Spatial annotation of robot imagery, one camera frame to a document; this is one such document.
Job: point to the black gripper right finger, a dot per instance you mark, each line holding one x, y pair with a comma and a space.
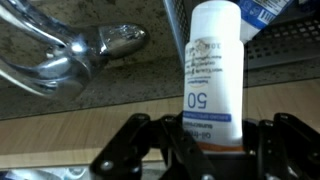
290, 146

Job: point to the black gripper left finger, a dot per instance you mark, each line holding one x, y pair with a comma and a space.
150, 150

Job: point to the white sunscreen tube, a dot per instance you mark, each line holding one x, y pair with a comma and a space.
213, 76

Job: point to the grey mesh basket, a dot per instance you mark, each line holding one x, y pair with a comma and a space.
266, 43

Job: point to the chrome faucet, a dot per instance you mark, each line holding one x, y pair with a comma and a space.
63, 53

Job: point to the blue white packet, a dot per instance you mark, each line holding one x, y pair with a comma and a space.
263, 13

